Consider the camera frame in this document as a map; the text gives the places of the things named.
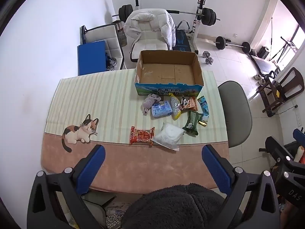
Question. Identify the yellow clear packet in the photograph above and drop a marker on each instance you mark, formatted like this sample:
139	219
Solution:
175	107

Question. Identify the blue folded mat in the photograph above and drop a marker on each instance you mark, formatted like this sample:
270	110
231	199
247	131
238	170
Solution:
91	57

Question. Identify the striped cat print tablecloth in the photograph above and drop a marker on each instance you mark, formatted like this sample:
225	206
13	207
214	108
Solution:
107	95

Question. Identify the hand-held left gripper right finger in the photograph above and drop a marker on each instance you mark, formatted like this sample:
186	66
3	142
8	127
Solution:
215	169

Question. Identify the short barbell with black plates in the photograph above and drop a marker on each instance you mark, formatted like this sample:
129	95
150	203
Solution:
220	43

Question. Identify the orange cartoon snack packet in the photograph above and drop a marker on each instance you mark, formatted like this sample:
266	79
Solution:
188	103

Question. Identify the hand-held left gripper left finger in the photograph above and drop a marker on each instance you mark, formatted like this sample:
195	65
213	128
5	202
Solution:
91	169

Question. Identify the black speaker box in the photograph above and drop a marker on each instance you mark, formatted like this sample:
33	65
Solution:
263	52

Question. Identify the cardboard box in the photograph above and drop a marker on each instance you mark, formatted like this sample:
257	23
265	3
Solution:
166	90

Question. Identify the black floor exercise machine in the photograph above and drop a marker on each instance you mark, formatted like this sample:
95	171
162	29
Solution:
262	64

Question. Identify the white barbell rack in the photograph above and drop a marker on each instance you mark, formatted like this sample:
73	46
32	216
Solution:
195	32

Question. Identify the dark wooden chair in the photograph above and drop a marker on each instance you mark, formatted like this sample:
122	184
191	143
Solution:
265	95

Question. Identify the grey round chair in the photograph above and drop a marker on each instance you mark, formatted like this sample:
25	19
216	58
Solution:
234	112

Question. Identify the black blue weight bench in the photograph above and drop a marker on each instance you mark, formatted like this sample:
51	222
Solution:
182	40

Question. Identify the white office chair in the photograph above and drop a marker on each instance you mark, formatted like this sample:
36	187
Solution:
150	43

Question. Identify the white puffer jacket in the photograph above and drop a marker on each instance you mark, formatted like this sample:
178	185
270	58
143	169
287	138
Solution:
147	21

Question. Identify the black metal stand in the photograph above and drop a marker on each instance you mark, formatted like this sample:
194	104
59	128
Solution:
286	43

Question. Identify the white shoe pair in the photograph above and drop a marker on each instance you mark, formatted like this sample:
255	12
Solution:
259	78

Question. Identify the green snack packet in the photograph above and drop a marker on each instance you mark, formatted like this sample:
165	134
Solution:
192	122

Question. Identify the white padded black-frame chair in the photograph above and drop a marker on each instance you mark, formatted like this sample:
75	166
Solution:
104	33

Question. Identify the long barbell with black plates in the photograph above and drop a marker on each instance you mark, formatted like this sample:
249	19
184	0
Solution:
208	16

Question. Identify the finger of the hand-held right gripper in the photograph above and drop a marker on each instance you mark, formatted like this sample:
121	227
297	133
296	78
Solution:
272	145
299	134

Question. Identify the dark fleece clothing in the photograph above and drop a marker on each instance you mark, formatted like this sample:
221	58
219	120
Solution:
178	207

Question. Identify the white plastic bag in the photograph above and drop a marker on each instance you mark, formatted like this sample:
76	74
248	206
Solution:
169	134

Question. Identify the red snack packet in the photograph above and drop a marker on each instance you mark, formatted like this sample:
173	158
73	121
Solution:
142	136

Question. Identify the grey cloth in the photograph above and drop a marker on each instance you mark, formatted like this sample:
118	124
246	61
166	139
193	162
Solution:
150	102

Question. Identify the light blue packet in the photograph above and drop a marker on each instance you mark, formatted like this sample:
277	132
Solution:
203	105

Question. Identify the blue tissue pack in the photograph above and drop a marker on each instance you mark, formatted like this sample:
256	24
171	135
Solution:
162	109

